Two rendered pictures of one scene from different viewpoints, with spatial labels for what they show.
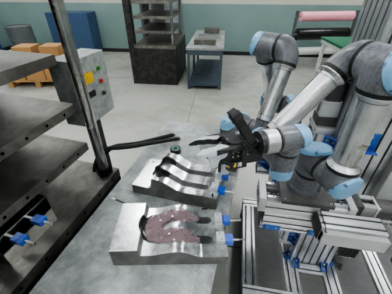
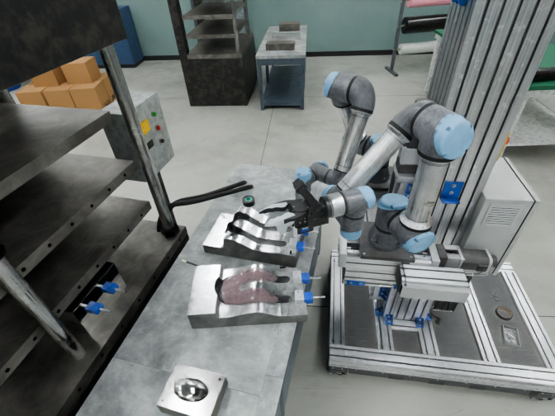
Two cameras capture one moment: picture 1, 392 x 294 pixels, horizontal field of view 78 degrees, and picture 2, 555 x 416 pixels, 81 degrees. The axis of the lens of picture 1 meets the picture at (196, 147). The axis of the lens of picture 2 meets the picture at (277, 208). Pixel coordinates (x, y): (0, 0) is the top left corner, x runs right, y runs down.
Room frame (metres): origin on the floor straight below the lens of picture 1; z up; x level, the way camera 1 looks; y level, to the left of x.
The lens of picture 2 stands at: (-0.19, -0.04, 2.10)
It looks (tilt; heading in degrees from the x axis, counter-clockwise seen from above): 40 degrees down; 1
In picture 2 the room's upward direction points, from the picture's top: 3 degrees counter-clockwise
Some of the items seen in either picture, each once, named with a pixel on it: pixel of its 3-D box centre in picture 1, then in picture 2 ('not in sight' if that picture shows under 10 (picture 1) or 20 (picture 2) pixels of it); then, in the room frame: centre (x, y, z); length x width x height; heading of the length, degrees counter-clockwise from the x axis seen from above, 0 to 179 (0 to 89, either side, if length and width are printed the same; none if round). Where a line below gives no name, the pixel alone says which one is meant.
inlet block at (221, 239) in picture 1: (230, 239); (310, 297); (0.66, -0.16, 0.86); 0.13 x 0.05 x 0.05; 91
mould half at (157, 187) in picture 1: (179, 177); (254, 234); (1.07, 0.10, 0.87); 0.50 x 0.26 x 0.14; 74
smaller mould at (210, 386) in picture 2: not in sight; (193, 394); (0.29, 0.30, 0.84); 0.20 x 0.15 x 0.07; 74
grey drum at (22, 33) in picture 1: (24, 44); not in sight; (6.72, 4.49, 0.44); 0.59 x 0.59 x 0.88
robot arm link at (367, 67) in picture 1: (357, 132); (424, 188); (0.69, -0.54, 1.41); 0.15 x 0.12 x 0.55; 16
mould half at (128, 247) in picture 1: (171, 231); (249, 292); (0.70, 0.11, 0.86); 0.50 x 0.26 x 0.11; 91
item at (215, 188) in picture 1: (223, 190); (302, 247); (0.94, -0.15, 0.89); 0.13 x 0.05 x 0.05; 74
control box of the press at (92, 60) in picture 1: (103, 154); (165, 210); (1.47, 0.71, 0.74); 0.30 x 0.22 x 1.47; 164
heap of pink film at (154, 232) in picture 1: (172, 224); (249, 285); (0.71, 0.11, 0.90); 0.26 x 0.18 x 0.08; 91
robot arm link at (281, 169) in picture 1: (280, 160); (349, 219); (0.63, -0.28, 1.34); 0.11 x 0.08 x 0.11; 16
